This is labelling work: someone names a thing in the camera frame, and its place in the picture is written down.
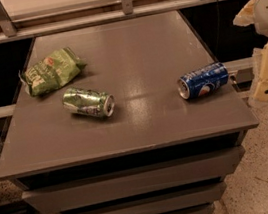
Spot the blue Pepsi can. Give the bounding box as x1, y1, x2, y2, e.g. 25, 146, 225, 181
178, 62, 229, 100

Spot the green soda can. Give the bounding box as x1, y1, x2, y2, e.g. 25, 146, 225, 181
62, 87, 115, 118

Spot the green chip bag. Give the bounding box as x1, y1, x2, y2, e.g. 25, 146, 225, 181
20, 47, 87, 97

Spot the grey drawer cabinet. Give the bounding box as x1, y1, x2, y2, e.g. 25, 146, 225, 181
0, 11, 258, 214

